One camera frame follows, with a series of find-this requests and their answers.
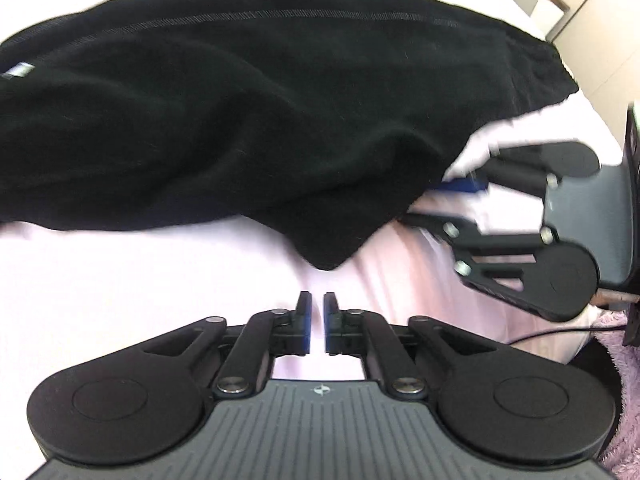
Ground purple fluffy rug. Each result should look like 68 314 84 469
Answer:
576 312 639 480

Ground black pants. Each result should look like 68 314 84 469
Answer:
1 0 578 270

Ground beige wardrobe cabinet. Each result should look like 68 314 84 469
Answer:
514 0 639 141

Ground black cable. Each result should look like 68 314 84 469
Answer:
506 326 626 347

